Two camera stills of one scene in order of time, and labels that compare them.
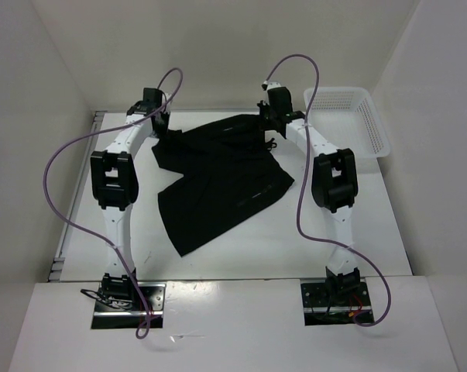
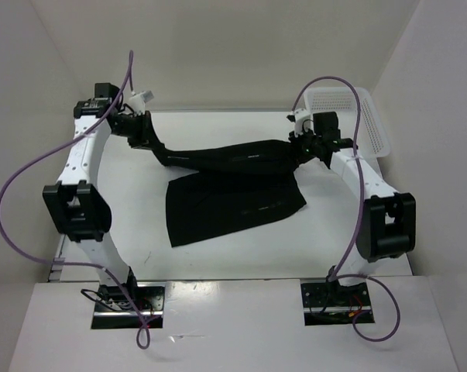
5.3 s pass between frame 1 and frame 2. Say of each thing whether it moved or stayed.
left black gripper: moved
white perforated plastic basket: stayed
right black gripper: moved
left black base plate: stayed
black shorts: moved
